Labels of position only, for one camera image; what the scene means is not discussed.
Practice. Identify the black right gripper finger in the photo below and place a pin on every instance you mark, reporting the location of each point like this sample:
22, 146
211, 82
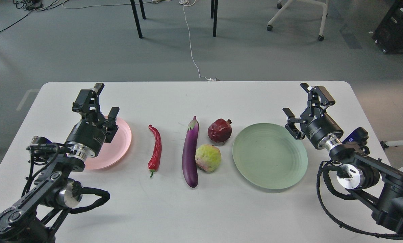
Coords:
318, 98
290, 125

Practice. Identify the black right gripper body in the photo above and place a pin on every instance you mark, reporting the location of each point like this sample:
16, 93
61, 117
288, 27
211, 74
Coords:
319, 128

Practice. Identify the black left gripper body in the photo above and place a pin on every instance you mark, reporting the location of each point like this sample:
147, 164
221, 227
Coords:
87, 136

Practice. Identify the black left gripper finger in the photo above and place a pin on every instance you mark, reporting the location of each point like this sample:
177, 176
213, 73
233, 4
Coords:
88, 99
111, 126

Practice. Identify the red chili pepper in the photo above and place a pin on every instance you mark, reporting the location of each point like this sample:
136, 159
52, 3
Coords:
154, 162

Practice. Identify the red pomegranate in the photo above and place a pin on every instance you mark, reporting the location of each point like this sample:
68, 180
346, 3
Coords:
220, 131

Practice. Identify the yellow-green custard apple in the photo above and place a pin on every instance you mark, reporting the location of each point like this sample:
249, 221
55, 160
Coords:
208, 157

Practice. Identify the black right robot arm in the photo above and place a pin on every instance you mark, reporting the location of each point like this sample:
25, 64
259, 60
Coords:
350, 174

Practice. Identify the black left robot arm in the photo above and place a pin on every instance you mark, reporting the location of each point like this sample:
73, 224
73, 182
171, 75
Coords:
50, 194

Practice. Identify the pink plate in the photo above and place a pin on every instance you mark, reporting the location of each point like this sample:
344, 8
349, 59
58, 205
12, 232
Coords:
113, 152

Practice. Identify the green plate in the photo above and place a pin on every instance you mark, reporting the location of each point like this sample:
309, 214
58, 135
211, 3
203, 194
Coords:
269, 157

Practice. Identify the white wheeled chair base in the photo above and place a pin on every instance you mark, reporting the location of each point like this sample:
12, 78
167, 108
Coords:
285, 13

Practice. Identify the purple eggplant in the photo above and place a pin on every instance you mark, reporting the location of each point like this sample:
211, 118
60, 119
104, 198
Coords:
189, 167

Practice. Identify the black equipment case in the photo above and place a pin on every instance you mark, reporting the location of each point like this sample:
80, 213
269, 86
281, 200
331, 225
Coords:
389, 34

